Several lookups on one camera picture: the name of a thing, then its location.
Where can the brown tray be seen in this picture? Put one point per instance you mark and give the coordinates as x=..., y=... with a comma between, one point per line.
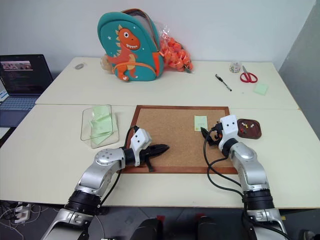
x=252, y=132

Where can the black pen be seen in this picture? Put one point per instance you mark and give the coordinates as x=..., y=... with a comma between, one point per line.
x=223, y=82

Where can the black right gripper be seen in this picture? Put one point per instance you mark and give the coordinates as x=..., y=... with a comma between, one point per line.
x=216, y=131

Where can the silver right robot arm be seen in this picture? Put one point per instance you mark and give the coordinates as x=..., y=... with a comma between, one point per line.
x=250, y=165

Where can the red pushpin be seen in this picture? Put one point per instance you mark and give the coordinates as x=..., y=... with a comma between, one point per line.
x=242, y=130

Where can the dark rounded shape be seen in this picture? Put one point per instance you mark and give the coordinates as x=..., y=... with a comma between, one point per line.
x=147, y=228
x=210, y=228

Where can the clear jar of pushpins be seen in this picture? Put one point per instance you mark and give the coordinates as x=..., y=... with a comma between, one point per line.
x=235, y=67

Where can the clear plastic box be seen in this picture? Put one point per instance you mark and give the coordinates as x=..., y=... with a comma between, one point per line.
x=100, y=127

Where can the white power strip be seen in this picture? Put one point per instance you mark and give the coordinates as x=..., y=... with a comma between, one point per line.
x=22, y=213

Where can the open laptop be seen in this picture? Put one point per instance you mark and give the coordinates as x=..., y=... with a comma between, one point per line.
x=20, y=80

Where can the crumpled green sticky note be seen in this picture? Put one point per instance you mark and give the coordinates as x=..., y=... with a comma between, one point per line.
x=98, y=125

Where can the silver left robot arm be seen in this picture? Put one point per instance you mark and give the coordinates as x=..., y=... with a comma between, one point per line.
x=100, y=172

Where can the teal dinosaur backpack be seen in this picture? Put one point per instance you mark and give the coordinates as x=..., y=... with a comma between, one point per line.
x=130, y=47

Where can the green sticky note pad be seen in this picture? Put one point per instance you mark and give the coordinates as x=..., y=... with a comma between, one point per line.
x=261, y=89

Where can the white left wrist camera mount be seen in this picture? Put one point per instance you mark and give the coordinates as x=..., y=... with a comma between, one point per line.
x=140, y=140

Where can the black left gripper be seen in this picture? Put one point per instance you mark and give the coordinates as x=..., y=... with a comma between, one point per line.
x=146, y=156

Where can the white pushpin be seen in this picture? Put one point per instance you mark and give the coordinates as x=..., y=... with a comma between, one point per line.
x=252, y=125

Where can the bag of orange balls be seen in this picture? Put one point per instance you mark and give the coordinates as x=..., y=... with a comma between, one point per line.
x=176, y=52

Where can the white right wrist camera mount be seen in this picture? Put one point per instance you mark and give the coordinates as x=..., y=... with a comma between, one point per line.
x=229, y=127

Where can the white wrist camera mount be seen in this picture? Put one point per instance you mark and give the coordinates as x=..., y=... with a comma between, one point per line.
x=229, y=127
x=140, y=140

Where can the wood-framed cork board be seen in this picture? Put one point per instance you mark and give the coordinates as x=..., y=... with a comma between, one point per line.
x=180, y=140

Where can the small grey oval object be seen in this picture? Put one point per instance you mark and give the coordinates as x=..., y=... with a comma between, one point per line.
x=79, y=66

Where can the beige item in clear wrap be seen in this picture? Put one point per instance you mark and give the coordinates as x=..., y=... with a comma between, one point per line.
x=106, y=65

